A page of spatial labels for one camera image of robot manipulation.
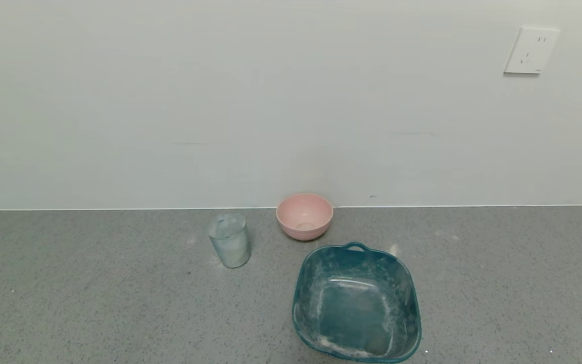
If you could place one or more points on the ribbed clear glass cup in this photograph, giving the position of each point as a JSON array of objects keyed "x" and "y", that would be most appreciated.
[{"x": 230, "y": 242}]

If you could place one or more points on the pink bowl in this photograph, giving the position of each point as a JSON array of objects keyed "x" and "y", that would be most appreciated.
[{"x": 304, "y": 215}]

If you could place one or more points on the teal plastic basin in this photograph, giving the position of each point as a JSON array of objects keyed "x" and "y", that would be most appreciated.
[{"x": 356, "y": 308}]

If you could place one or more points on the white wall socket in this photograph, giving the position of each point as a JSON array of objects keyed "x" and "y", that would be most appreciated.
[{"x": 531, "y": 50}]

